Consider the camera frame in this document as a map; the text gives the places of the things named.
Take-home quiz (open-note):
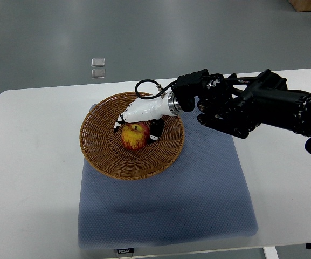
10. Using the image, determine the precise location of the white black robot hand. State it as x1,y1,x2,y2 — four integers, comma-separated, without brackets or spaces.
114,91,182,143

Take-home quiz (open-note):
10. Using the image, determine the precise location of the red yellow apple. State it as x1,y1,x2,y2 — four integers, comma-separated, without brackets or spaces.
121,122,150,151

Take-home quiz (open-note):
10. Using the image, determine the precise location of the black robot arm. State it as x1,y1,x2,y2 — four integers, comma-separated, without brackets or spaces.
169,69,311,154

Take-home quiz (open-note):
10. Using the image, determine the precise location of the brown wicker basket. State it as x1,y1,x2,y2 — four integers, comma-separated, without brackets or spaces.
79,92,184,180

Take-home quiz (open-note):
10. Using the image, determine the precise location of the upper floor metal plate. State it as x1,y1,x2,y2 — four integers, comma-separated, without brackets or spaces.
91,57,105,67

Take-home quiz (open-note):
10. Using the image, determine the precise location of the blue grey cushion mat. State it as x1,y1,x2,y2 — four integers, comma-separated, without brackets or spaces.
78,110,258,249

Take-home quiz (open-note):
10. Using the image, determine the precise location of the wooden cabinet corner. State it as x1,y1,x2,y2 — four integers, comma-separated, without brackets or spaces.
289,0,311,12

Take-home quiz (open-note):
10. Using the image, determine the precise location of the white table leg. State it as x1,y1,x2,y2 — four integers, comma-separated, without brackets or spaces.
263,246,279,259

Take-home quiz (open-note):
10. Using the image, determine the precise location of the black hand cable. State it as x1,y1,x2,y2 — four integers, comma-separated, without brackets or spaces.
135,79,178,100

